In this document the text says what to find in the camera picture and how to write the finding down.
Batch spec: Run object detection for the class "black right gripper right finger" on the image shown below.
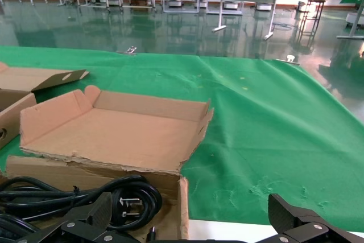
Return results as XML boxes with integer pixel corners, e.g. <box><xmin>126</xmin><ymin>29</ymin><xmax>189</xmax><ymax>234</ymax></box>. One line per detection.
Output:
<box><xmin>264</xmin><ymin>193</ymin><xmax>364</xmax><ymax>243</ymax></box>

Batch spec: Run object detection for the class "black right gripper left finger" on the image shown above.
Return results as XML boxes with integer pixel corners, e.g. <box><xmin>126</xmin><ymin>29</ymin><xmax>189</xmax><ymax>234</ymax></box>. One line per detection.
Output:
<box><xmin>16</xmin><ymin>191</ymin><xmax>134</xmax><ymax>243</ymax></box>

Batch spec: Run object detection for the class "cardboard box with torn lid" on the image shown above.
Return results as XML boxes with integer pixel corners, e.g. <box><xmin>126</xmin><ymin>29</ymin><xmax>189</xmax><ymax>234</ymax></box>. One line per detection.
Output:
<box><xmin>0</xmin><ymin>85</ymin><xmax>214</xmax><ymax>241</ymax></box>

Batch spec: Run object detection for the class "cardboard box with round holes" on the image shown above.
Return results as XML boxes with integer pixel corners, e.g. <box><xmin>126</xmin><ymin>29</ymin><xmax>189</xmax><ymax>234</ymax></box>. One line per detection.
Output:
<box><xmin>0</xmin><ymin>61</ymin><xmax>90</xmax><ymax>150</ymax></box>

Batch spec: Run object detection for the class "green table cloth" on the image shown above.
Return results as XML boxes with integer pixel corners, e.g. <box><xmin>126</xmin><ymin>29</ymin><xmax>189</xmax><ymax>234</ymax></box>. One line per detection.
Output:
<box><xmin>0</xmin><ymin>45</ymin><xmax>364</xmax><ymax>232</ymax></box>

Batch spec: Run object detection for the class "metal cloth clip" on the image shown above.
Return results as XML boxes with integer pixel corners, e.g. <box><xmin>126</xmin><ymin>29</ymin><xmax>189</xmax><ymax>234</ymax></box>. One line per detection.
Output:
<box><xmin>278</xmin><ymin>54</ymin><xmax>301</xmax><ymax>65</ymax></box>
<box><xmin>118</xmin><ymin>46</ymin><xmax>138</xmax><ymax>55</ymax></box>

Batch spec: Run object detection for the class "white humanoid robot with base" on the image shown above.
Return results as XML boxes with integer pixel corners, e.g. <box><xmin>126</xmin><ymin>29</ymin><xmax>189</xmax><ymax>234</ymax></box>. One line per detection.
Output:
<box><xmin>345</xmin><ymin>0</ymin><xmax>364</xmax><ymax>30</ymax></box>

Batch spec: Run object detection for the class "brown metal stand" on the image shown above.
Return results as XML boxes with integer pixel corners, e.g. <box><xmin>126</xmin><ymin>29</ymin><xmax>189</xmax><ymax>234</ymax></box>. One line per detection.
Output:
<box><xmin>297</xmin><ymin>0</ymin><xmax>327</xmax><ymax>41</ymax></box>

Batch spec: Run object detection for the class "black power cord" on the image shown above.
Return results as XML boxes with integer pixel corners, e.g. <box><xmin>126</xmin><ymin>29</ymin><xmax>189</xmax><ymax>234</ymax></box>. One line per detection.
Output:
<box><xmin>0</xmin><ymin>174</ymin><xmax>163</xmax><ymax>232</ymax></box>
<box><xmin>0</xmin><ymin>213</ymin><xmax>38</xmax><ymax>241</ymax></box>

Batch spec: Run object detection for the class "cable coil on floor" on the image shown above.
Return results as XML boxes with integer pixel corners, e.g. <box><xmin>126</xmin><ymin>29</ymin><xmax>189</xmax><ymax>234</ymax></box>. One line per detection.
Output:
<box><xmin>272</xmin><ymin>22</ymin><xmax>293</xmax><ymax>31</ymax></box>

